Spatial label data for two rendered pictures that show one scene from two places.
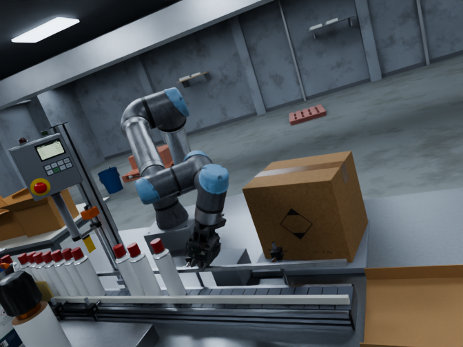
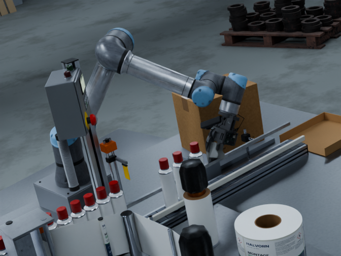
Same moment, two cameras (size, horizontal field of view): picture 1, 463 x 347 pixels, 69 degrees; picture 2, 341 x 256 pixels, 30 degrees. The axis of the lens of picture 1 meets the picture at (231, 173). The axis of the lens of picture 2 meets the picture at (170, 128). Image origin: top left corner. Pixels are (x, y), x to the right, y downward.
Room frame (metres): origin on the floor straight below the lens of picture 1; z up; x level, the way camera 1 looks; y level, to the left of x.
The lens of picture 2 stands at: (-0.04, 2.22, 2.02)
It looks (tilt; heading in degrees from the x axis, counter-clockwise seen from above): 22 degrees down; 299
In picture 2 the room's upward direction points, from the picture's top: 11 degrees counter-clockwise
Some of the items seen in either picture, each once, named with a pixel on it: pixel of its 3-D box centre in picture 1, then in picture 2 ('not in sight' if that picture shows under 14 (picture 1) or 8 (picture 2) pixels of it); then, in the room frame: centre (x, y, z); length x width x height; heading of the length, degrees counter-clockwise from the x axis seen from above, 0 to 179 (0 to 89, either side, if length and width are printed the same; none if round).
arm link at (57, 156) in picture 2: (161, 188); (67, 141); (1.49, 0.32, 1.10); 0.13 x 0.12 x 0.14; 102
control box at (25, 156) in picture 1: (47, 165); (69, 102); (1.21, 0.60, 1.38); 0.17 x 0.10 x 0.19; 117
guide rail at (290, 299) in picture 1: (167, 299); (206, 189); (0.91, 0.31, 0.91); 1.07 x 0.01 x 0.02; 62
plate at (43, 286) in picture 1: (42, 291); not in sight; (1.20, 0.83, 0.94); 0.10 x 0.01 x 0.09; 62
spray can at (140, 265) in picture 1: (144, 272); (181, 177); (0.98, 0.36, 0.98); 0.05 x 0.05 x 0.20
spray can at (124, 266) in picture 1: (129, 272); (168, 184); (1.01, 0.42, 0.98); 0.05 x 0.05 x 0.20
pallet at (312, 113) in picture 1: (306, 114); not in sight; (8.17, -2.21, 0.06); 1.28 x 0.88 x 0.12; 164
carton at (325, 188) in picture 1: (306, 206); (217, 116); (1.05, -0.21, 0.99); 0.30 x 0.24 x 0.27; 52
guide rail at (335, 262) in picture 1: (173, 270); (192, 172); (0.98, 0.28, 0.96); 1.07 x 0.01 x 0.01; 62
